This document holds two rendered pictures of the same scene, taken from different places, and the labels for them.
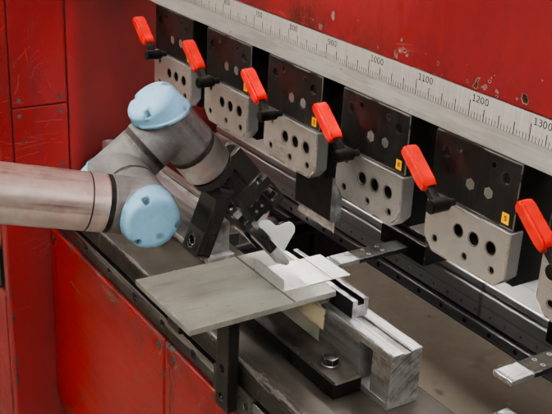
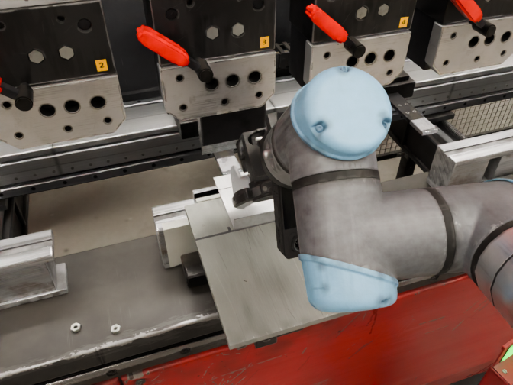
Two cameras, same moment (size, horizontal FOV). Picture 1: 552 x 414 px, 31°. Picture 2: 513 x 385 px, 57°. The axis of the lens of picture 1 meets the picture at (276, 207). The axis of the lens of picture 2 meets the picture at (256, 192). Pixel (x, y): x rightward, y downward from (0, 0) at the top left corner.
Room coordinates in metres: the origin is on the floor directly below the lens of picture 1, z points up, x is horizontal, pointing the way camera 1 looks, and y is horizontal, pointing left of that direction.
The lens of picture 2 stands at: (1.27, 0.51, 1.52)
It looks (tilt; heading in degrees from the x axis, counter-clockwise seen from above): 41 degrees down; 285
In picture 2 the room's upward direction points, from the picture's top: straight up
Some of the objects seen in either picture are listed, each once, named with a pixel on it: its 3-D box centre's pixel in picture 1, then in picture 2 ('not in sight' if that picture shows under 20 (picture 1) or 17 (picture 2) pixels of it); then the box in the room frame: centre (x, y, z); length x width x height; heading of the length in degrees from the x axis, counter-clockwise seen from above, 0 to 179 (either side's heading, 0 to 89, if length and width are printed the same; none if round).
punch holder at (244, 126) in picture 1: (246, 80); (49, 65); (1.65, 0.06, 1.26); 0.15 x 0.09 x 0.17; 34
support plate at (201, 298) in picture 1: (236, 287); (263, 253); (1.38, 0.06, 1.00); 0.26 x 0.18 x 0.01; 124
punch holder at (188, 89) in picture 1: (192, 53); not in sight; (1.81, 0.17, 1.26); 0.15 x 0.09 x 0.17; 34
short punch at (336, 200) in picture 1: (318, 195); (232, 123); (1.46, -0.07, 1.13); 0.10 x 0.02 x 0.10; 34
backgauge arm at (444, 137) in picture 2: not in sight; (403, 110); (1.17, -0.72, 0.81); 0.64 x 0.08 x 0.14; 124
